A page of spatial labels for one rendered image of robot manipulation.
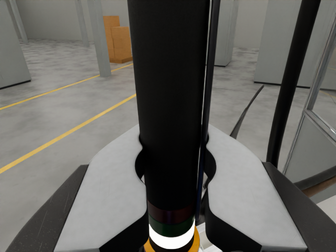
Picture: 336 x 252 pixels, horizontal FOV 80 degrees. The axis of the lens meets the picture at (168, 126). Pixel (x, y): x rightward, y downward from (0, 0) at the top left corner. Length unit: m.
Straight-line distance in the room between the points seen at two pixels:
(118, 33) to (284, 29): 5.31
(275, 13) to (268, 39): 0.53
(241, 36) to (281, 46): 6.88
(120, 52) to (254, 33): 7.10
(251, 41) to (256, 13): 1.26
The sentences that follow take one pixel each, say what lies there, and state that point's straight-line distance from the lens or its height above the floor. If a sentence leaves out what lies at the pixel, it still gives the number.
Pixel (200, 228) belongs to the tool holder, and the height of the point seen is 1.37.
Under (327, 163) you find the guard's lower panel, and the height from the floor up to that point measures 0.85.
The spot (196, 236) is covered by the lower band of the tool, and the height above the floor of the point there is 1.40.
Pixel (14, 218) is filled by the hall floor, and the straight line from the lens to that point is 2.39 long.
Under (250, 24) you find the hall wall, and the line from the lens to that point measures 12.25.
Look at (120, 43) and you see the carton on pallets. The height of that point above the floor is 0.68.
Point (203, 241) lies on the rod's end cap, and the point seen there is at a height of 1.38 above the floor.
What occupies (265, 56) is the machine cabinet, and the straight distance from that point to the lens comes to 5.60.
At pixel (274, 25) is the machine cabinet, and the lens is 5.54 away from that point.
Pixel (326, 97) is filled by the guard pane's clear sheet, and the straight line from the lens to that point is 1.47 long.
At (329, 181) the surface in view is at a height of 1.37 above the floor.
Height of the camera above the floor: 1.55
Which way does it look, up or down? 29 degrees down
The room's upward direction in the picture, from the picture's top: 1 degrees counter-clockwise
